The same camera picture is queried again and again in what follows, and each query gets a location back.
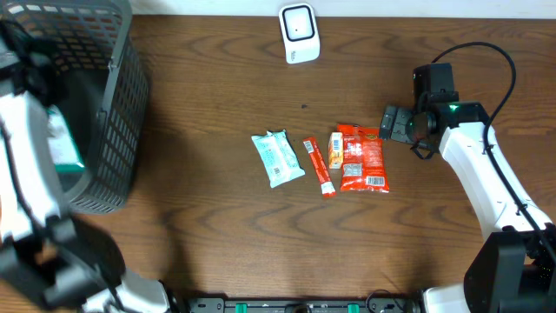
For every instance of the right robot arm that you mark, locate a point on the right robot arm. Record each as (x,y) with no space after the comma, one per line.
(513,271)

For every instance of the red snack bag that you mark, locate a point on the red snack bag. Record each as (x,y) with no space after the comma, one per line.
(363,167)

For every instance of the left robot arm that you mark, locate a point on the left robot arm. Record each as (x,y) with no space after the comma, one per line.
(48,255)

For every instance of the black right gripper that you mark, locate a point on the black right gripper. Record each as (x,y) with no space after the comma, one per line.
(399,129)

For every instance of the grey plastic mesh basket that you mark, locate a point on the grey plastic mesh basket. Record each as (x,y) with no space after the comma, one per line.
(106,91)

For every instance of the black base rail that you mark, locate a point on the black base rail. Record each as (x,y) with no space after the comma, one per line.
(376,304)

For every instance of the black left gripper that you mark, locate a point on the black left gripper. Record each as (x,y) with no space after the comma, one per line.
(53,84)

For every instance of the white barcode scanner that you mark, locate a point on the white barcode scanner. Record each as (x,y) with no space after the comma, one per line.
(299,33)

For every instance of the green and white package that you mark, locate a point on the green and white package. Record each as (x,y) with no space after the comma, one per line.
(63,148)

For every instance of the orange and white snack packet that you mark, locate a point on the orange and white snack packet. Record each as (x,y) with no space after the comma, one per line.
(335,151)

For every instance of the red and white snack packet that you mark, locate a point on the red and white snack packet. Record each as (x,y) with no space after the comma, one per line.
(321,170)

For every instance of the light green wipes pack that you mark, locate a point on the light green wipes pack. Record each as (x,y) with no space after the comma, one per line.
(278,157)

